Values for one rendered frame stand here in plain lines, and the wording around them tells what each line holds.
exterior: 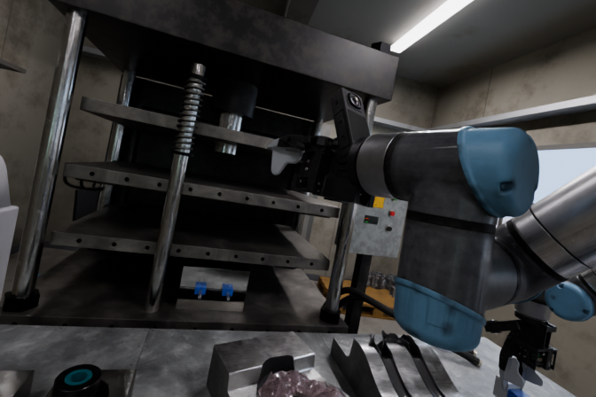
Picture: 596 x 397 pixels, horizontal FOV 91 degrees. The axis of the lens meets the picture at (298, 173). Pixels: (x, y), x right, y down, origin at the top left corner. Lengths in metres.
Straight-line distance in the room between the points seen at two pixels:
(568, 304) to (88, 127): 4.34
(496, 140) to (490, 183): 0.03
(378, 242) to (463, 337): 1.31
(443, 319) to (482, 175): 0.12
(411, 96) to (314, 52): 3.56
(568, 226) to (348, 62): 1.09
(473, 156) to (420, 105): 4.55
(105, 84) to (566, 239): 4.33
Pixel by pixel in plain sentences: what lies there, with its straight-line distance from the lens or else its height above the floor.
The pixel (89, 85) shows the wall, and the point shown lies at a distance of 4.45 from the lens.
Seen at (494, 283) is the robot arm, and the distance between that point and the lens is 0.32.
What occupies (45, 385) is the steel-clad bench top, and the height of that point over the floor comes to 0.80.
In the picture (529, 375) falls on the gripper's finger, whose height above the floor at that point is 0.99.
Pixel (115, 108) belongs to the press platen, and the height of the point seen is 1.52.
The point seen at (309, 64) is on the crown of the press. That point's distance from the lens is 1.26.
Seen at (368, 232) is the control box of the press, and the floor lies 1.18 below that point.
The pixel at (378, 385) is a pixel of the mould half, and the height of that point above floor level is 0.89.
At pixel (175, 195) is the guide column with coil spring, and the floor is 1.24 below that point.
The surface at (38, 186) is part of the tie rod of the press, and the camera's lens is 1.30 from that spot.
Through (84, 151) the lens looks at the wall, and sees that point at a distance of 4.38.
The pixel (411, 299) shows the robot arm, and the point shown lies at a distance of 0.29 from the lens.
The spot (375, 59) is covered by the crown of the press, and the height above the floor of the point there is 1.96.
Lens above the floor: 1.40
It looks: level
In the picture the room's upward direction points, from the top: 11 degrees clockwise
